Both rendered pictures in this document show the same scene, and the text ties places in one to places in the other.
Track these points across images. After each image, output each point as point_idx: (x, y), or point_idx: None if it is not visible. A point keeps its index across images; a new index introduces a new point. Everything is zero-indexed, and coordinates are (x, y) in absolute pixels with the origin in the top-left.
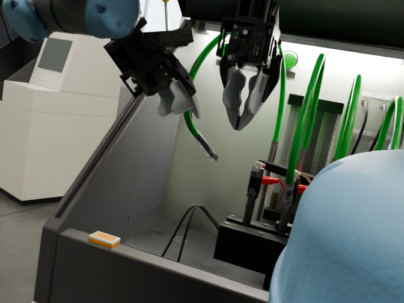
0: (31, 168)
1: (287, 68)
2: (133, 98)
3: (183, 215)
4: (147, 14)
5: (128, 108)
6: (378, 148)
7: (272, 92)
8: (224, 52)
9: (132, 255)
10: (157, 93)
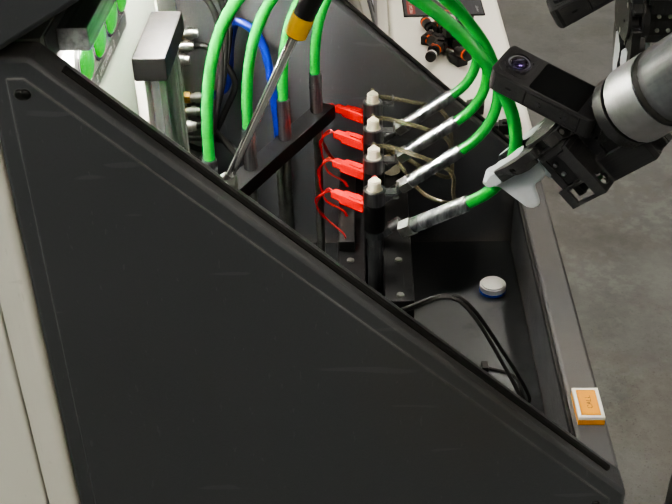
0: None
1: (123, 12)
2: (359, 292)
3: (475, 317)
4: None
5: (394, 307)
6: (320, 43)
7: (123, 83)
8: (640, 38)
9: (588, 371)
10: (541, 179)
